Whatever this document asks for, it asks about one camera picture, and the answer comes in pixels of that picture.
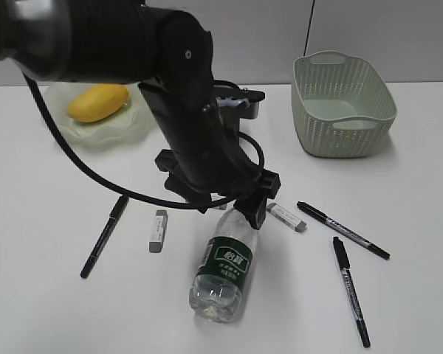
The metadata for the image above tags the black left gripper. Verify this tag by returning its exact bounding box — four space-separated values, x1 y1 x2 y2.
138 83 281 230

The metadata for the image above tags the black marker pen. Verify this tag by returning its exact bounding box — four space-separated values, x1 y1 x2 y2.
80 195 129 279
332 237 371 348
297 201 390 260

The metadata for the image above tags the clear water bottle green label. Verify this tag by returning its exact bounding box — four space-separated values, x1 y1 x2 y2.
188 208 259 323

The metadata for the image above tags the yellow mango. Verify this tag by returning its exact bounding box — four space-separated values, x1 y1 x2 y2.
66 84 129 123

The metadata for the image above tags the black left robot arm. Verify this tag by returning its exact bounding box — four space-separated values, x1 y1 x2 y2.
0 1 281 229

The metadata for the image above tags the grey white eraser right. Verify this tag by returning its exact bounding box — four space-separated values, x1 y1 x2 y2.
266 202 306 233

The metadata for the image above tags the grey white eraser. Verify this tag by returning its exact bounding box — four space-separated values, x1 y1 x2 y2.
148 209 168 253
266 202 306 233
211 194 228 210

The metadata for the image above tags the grey white eraser middle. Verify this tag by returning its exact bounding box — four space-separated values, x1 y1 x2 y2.
211 194 228 210

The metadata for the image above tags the black mesh pen holder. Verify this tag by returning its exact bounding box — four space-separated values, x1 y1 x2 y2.
213 80 244 142

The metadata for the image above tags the grey white eraser left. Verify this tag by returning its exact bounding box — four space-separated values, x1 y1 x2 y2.
148 209 168 253

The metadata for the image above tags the light green plastic basket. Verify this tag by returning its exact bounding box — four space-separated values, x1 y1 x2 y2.
291 51 397 159

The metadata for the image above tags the translucent green wavy plate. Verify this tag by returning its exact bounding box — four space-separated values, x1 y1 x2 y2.
43 83 157 150

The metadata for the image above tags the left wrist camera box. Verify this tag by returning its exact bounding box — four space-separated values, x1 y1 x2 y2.
213 87 266 121

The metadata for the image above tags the black wall cable right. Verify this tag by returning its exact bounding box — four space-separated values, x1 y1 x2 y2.
302 0 316 57

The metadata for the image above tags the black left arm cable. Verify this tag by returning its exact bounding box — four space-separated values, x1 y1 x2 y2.
21 72 266 209

